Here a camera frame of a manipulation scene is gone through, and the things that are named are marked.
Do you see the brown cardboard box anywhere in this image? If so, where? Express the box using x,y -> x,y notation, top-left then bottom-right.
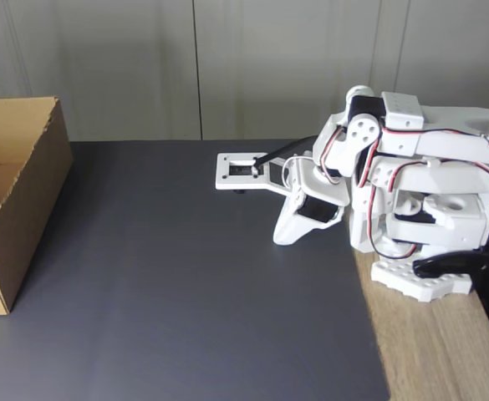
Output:
0,95 -> 74,317

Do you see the thin white cable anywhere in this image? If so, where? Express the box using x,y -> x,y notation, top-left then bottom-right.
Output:
282,155 -> 312,191

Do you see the dark grey table mat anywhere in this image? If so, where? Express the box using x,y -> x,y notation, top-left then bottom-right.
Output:
0,140 -> 391,401

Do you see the black table clamp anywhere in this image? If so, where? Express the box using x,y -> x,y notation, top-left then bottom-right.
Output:
412,250 -> 489,322

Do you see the white gripper camera mount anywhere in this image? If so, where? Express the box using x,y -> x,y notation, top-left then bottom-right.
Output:
214,150 -> 296,197

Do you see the black camera cable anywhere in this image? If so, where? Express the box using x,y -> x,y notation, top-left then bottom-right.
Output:
252,135 -> 320,168

